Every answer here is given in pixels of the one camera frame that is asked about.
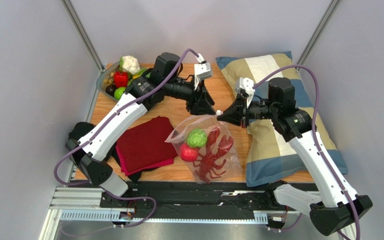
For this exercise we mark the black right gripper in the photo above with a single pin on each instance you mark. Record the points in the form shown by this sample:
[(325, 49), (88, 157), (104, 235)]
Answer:
[(242, 111)]

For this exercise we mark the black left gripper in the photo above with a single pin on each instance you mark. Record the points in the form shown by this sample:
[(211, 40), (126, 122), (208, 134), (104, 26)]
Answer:
[(200, 103)]

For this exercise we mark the green custard apple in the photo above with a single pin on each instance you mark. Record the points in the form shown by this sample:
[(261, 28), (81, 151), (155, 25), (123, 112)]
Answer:
[(197, 138)]

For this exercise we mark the clear zip top bag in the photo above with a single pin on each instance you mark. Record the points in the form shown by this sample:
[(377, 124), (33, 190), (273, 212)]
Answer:
[(206, 122)]

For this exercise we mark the red toy lobster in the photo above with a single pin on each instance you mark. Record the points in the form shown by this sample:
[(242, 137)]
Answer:
[(207, 165)]

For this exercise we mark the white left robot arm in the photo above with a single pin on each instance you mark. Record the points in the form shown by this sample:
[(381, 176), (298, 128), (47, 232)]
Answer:
[(144, 92)]

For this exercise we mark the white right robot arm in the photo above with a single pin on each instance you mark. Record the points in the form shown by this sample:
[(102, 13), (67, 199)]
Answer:
[(338, 205)]

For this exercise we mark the blue beige checked pillow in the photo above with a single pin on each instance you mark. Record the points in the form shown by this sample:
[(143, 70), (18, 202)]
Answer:
[(270, 158)]

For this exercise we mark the dark red folded cloth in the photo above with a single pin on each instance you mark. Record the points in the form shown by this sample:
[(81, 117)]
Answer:
[(145, 143)]

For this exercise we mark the pink folded cloth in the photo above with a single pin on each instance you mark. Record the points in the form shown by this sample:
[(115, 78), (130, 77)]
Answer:
[(123, 166)]

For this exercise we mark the white green cabbage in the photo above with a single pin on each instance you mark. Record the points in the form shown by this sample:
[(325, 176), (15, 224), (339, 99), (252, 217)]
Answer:
[(138, 75)]

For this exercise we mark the white cauliflower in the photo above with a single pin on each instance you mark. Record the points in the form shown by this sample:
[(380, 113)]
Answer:
[(129, 64)]

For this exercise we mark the green lime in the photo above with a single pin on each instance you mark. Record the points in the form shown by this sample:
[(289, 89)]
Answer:
[(119, 92)]

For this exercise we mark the red bell pepper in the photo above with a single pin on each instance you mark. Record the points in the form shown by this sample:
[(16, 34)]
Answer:
[(121, 79)]

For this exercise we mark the dark eggplant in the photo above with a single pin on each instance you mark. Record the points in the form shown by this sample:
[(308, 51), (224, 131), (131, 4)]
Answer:
[(110, 90)]

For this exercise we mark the black folded cloth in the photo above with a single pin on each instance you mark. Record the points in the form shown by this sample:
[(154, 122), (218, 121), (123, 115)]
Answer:
[(134, 177)]

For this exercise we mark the black cap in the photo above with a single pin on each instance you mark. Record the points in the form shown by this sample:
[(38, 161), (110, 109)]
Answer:
[(79, 130)]

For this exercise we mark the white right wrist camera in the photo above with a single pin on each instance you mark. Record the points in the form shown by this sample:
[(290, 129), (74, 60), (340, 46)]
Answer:
[(245, 87)]

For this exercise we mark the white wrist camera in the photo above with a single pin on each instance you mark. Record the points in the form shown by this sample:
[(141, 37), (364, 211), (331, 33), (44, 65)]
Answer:
[(202, 71), (245, 87)]

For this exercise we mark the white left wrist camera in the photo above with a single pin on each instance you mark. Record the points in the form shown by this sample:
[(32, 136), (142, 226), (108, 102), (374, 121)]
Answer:
[(202, 71)]

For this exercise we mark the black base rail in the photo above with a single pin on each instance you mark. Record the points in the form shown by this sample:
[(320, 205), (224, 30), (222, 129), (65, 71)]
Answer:
[(192, 201)]

